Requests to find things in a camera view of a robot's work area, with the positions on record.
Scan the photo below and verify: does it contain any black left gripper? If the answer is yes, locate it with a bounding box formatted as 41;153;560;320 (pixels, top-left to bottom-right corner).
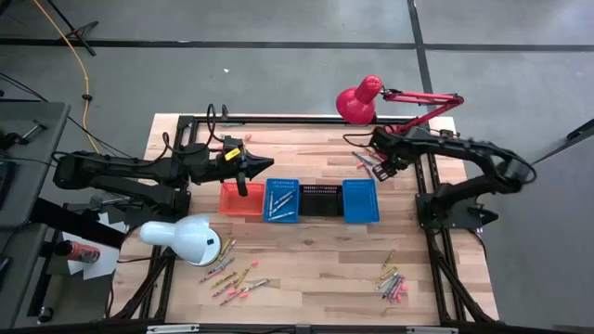
189;148;275;197

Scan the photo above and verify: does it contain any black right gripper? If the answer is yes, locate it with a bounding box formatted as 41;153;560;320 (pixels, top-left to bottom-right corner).
373;127;412;183

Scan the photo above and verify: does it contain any blue plastic basket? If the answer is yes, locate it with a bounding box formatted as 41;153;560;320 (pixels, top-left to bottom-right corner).
263;177;301;225
342;178;381;225

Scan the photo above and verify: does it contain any orange plastic basket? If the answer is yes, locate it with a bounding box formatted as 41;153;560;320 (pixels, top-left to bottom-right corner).
217;181;266;217

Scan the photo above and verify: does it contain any black plastic basket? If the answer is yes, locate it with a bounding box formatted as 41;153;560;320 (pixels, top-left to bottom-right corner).
298;184;344;218

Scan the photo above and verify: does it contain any teal crayon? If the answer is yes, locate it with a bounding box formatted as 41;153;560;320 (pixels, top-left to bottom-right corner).
207;257;236;276

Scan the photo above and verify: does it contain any red crayon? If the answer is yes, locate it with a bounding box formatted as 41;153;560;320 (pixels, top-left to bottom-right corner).
218;290;250;307

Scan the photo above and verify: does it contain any red desk lamp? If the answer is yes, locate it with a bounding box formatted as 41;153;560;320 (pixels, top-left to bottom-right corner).
335;73;466;136

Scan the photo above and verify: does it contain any white desk lamp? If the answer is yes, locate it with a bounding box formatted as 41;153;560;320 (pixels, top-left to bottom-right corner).
138;212;223;268

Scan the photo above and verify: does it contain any white paper sheet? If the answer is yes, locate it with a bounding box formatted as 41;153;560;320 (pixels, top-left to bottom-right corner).
61;212;126;281

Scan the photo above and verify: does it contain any black beam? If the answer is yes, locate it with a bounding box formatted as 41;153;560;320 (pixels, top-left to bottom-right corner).
30;198;127;250

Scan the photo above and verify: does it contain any orange spray can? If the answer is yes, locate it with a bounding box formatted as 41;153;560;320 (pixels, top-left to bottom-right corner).
54;239;102;264

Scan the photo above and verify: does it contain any black bar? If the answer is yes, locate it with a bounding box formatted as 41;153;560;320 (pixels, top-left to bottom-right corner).
536;118;594;162

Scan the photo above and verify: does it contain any grey side table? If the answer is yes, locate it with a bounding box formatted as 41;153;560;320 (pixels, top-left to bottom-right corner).
0;100;71;229

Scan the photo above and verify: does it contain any black tripod stand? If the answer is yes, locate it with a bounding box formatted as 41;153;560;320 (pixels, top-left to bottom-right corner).
44;0;100;58

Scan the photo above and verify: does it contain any black metal tool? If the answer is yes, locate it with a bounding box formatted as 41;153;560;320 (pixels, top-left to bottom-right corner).
0;119;49;150

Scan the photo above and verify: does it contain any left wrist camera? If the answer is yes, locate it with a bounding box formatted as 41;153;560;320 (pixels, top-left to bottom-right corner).
222;135;245;154

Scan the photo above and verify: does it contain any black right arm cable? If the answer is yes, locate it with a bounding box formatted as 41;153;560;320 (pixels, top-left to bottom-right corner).
342;131;380;149

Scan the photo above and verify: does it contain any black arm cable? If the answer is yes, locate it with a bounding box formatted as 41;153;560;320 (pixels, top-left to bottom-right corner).
160;102;231;159
342;131;380;149

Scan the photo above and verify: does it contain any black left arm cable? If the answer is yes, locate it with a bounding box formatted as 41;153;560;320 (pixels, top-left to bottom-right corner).
160;102;231;159

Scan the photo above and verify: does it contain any silver metal bracket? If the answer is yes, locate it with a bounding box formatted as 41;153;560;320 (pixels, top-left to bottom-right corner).
406;326;459;334
146;324;200;334

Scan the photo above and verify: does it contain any yellow cable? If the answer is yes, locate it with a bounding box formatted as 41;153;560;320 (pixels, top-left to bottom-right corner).
32;0;101;154

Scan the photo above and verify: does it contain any black floor cable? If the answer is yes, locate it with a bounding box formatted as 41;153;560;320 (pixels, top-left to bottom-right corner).
0;71;136;161

